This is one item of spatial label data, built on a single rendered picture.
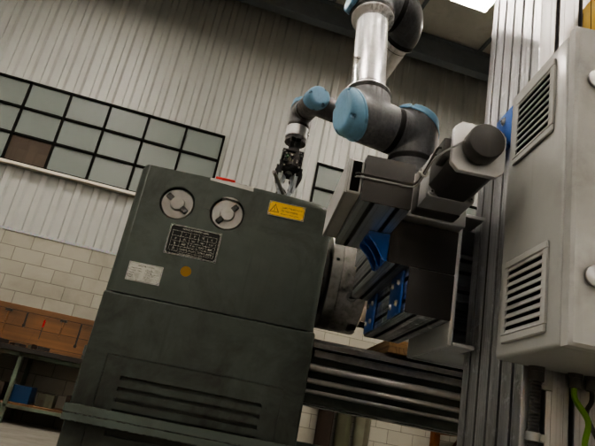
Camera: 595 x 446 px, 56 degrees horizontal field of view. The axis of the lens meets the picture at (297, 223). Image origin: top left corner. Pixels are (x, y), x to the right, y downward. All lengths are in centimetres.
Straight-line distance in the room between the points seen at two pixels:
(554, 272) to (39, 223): 840
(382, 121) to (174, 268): 71
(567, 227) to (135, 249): 119
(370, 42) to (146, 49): 861
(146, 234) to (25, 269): 707
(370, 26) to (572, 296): 98
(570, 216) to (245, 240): 105
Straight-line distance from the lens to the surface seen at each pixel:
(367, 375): 173
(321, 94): 185
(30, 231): 889
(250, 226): 167
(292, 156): 185
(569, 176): 84
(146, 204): 171
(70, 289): 855
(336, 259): 180
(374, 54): 148
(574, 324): 76
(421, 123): 140
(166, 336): 161
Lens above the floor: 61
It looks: 19 degrees up
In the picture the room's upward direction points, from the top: 11 degrees clockwise
